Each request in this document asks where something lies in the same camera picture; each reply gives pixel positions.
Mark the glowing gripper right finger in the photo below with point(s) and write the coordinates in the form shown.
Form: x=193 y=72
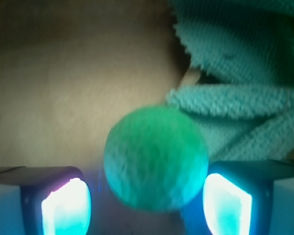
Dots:
x=244 y=198

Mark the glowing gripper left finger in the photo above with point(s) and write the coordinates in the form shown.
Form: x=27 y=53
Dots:
x=44 y=201

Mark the green dimpled ball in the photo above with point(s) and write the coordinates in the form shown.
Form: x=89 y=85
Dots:
x=155 y=159

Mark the teal terry cloth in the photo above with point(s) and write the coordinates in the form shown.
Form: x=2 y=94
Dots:
x=244 y=50

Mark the brown paper bag tray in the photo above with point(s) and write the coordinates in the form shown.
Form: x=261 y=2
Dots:
x=69 y=70

